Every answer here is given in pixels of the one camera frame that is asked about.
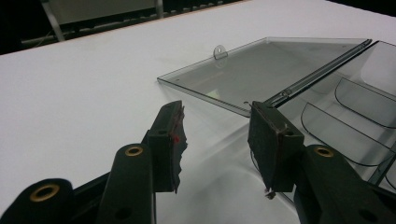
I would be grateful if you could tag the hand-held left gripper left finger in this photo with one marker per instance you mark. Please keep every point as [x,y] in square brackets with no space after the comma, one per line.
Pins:
[165,149]

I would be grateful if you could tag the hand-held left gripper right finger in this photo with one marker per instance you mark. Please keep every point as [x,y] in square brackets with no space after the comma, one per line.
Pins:
[274,149]

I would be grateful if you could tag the clear plastic compartment box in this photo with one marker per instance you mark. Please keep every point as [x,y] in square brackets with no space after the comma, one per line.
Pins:
[264,71]

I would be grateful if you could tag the white metal stand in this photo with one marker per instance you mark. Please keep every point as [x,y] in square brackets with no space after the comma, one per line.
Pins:
[102,9]

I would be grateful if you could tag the grey metal rail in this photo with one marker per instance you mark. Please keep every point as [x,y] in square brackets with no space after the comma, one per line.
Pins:
[124,25]

